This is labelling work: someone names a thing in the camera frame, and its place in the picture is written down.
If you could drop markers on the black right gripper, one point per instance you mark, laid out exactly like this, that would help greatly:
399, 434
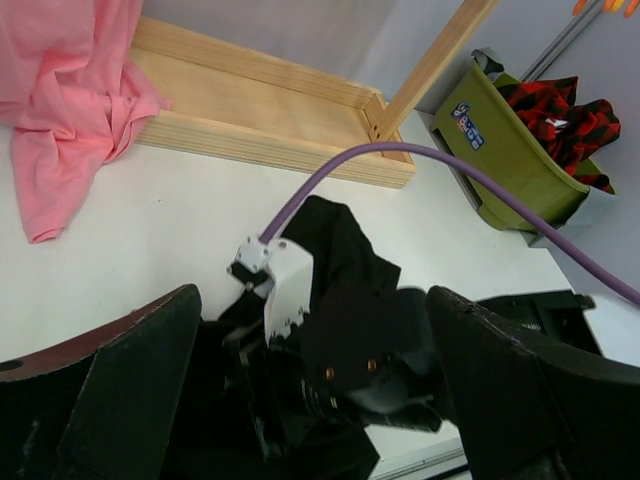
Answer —
363, 357

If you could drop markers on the pink t-shirt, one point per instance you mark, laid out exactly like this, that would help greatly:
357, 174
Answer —
74, 99

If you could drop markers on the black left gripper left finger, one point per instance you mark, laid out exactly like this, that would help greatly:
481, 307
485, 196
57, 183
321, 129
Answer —
100, 405

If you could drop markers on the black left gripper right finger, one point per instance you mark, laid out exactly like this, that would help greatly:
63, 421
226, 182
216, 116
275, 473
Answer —
528, 406

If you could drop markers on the grey button shirt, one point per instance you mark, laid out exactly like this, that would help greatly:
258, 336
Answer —
598, 202

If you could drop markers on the orange plastic hanger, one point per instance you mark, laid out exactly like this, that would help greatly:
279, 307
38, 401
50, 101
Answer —
626, 7

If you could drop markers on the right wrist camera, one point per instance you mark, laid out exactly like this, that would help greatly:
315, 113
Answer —
280, 272

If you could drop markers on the green plastic basket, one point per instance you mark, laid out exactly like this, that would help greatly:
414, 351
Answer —
478, 126

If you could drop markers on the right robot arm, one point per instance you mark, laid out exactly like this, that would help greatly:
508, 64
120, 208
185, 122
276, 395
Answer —
540, 320

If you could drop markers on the wooden rack frame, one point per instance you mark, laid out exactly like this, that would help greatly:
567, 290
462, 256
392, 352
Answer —
233, 102

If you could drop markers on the red black plaid shirt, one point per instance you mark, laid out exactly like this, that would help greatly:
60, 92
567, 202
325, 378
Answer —
569, 132

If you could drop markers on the aluminium corner profile right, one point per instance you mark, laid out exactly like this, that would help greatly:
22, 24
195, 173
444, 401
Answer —
572, 31

